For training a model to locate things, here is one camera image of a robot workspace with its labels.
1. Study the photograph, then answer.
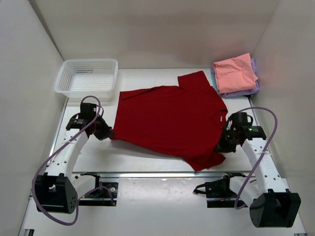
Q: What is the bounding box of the aluminium rail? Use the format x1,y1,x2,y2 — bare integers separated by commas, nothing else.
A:
72,171,249,178

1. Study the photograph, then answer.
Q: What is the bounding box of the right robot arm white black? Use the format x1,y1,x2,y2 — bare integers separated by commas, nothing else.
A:
193,109,301,228

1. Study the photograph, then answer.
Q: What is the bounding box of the folded teal t shirt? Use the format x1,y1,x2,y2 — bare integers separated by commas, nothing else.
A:
211,71,220,95

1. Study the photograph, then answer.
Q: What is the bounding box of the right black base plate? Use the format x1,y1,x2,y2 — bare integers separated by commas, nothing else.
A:
193,177,237,208

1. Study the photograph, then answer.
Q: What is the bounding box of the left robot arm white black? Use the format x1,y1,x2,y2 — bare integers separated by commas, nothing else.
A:
34,103,114,214

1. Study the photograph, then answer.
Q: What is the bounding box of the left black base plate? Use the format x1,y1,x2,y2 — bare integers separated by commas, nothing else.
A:
79,180,119,207

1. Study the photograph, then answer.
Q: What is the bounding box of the folded purple t shirt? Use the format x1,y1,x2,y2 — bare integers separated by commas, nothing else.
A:
210,68,260,98

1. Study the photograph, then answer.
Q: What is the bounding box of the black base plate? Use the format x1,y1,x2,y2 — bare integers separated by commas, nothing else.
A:
193,177,237,208
79,180,119,207

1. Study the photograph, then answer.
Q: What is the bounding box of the red t shirt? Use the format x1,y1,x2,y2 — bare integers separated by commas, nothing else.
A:
113,71,228,171

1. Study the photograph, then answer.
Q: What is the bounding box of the folded pink t shirt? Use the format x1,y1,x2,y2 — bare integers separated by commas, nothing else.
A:
213,53,258,94

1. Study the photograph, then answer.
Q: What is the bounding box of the white plastic basket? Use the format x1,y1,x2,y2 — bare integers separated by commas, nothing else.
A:
54,59,118,101

